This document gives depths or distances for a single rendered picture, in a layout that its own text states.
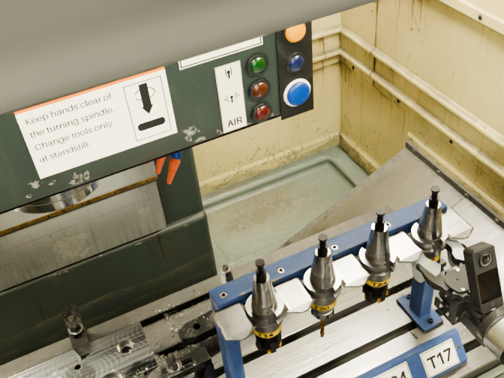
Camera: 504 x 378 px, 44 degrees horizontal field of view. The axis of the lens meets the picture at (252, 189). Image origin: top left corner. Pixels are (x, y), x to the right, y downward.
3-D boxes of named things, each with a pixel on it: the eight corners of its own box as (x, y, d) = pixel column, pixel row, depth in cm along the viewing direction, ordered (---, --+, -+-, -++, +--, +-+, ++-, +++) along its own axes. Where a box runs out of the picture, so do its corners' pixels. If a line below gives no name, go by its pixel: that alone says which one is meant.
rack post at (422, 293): (443, 322, 135) (462, 224, 116) (423, 333, 133) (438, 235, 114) (415, 292, 142) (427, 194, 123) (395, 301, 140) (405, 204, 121)
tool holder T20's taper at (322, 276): (328, 265, 107) (328, 238, 102) (340, 283, 104) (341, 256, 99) (304, 273, 106) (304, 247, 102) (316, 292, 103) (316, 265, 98)
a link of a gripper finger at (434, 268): (391, 270, 116) (433, 298, 111) (394, 249, 112) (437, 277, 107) (402, 261, 117) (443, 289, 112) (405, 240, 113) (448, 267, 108)
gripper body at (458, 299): (430, 302, 112) (475, 353, 104) (436, 271, 106) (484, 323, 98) (463, 286, 114) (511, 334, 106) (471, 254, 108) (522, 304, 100)
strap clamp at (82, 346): (103, 378, 132) (85, 335, 122) (88, 385, 131) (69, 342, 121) (88, 333, 141) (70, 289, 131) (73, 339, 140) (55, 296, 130)
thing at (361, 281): (374, 280, 106) (375, 277, 105) (348, 292, 104) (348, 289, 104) (352, 254, 111) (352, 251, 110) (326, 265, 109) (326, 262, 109)
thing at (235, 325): (259, 333, 100) (259, 330, 99) (229, 347, 98) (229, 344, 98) (241, 303, 105) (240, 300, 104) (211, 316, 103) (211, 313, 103)
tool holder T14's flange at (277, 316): (275, 295, 106) (274, 285, 105) (290, 320, 102) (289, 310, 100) (241, 307, 105) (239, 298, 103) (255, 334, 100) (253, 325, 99)
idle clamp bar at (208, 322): (291, 306, 141) (290, 287, 137) (189, 361, 133) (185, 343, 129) (279, 292, 145) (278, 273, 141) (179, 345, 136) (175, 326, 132)
